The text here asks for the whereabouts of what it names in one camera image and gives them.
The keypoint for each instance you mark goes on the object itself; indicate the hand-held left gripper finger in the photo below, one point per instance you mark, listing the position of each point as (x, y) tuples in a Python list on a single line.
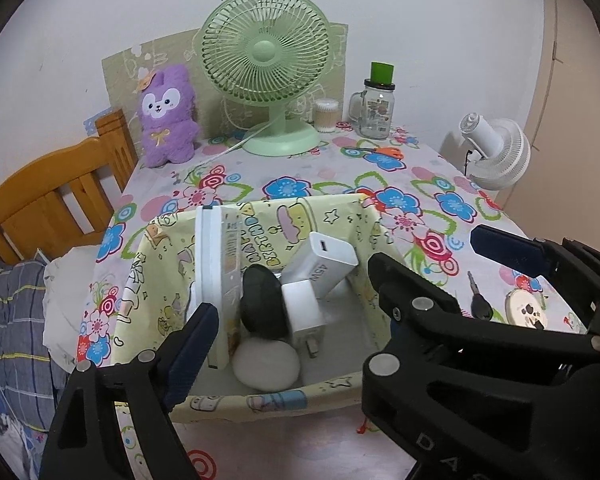
[(190, 355)]

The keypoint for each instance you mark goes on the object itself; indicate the black oval mouse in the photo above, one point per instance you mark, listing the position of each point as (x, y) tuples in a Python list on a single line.
[(262, 305)]

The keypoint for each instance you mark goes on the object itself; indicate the white standing fan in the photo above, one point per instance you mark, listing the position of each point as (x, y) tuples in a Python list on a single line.
[(505, 155)]

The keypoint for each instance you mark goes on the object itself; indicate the black head key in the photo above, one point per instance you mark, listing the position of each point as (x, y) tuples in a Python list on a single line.
[(481, 306)]

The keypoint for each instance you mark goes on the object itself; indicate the green desk fan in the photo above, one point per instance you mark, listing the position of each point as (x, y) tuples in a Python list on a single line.
[(265, 52)]

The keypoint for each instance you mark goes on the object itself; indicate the white plug adapter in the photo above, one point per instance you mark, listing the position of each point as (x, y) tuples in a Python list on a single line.
[(302, 320)]

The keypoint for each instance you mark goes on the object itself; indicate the white box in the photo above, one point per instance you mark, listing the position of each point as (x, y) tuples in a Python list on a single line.
[(207, 260)]

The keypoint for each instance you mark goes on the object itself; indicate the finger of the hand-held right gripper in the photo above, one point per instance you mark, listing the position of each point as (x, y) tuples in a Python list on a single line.
[(505, 247), (415, 295)]

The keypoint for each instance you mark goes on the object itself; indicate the plaid blanket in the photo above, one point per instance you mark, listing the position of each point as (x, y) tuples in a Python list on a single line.
[(15, 320)]

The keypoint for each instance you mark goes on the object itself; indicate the glass mug jar green lid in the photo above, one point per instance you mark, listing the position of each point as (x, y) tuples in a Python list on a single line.
[(375, 115)]

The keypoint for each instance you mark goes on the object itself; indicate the round beige compact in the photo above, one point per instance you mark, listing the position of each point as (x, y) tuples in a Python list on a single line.
[(522, 305)]

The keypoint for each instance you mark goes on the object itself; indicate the white round case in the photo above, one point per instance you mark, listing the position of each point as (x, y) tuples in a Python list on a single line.
[(265, 365)]

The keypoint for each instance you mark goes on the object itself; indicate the beige patterned board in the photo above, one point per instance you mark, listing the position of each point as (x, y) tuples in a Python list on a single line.
[(125, 70)]

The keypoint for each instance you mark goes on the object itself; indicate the white rectangular charger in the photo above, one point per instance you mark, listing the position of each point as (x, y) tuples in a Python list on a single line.
[(320, 270)]

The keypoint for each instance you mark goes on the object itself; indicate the cotton swab container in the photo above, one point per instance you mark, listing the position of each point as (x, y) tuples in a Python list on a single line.
[(326, 117)]

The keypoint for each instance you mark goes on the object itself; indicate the purple plush toy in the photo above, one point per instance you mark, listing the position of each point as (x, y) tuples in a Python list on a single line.
[(167, 130)]

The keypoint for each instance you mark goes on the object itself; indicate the blue wall sticker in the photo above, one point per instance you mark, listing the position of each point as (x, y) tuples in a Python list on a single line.
[(95, 122)]

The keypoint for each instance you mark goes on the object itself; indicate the yellow fabric storage box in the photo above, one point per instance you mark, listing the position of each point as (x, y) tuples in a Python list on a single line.
[(260, 402)]

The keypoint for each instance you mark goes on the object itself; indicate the beige wardrobe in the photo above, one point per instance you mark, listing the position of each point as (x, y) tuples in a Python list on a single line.
[(580, 110)]

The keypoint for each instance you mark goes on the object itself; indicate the wooden chair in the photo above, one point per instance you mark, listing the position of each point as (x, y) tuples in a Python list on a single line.
[(40, 195)]

